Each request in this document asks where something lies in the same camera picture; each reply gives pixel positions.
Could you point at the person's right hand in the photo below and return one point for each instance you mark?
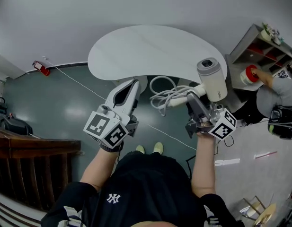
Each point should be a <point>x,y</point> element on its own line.
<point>203,124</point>

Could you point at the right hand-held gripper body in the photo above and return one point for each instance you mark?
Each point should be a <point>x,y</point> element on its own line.
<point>222,126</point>

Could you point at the person's left forearm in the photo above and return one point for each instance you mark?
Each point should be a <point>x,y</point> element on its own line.
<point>100,167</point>

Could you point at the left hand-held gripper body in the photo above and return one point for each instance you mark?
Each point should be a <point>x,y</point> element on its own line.
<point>105,132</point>

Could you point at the person's right forearm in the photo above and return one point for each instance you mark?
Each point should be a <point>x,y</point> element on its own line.
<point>203,164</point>

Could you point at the pink floor tape strip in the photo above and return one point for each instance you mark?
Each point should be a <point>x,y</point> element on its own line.
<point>266,154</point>

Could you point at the plant in white pot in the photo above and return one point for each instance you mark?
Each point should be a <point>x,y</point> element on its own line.
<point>268,32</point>

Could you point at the grey shelf cabinet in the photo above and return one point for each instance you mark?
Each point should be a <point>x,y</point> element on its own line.
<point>254,46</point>

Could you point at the wooden chair with metal frame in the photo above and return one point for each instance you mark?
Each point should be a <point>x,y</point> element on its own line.
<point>257,209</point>

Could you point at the pale yellow shoe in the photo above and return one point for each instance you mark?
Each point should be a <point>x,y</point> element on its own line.
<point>158,148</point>
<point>140,149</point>

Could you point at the white oval table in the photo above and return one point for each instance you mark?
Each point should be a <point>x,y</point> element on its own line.
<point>148,51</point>

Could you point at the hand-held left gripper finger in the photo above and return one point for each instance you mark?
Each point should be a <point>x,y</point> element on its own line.
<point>110,98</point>
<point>134,100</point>

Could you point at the black t-shirt with white logo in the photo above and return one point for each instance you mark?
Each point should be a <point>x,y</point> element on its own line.
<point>145,193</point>

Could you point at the red fire extinguisher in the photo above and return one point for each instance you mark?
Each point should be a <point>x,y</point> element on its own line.
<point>42,68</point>

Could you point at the black bag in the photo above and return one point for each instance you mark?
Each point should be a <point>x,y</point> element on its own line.
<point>15,126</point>

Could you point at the white jar with red lid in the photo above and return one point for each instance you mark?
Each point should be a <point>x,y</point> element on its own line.
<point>248,75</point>

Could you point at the dark wooden stair railing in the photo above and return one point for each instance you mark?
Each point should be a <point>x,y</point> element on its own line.
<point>29,150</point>

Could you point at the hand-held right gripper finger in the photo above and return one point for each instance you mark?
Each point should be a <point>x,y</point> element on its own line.
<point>197,105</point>

